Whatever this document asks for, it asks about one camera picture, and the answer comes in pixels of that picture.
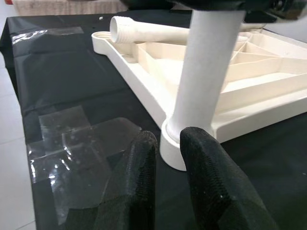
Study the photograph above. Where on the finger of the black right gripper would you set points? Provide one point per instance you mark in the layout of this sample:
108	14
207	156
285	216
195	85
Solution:
182	4

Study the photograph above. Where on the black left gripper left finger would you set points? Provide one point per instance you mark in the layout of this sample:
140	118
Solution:
136	187

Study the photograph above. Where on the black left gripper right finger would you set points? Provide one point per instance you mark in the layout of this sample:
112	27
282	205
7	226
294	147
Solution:
216	187

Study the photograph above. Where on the white plastic children table top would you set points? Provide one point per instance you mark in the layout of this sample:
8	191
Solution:
263	88

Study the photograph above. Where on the large clear tape patch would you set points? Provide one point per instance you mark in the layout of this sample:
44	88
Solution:
76	148

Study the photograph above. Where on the beige patterned bench cloth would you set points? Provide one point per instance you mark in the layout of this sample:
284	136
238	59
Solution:
60	6

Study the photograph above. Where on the black table cloth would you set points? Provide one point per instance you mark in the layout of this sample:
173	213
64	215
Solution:
60	79

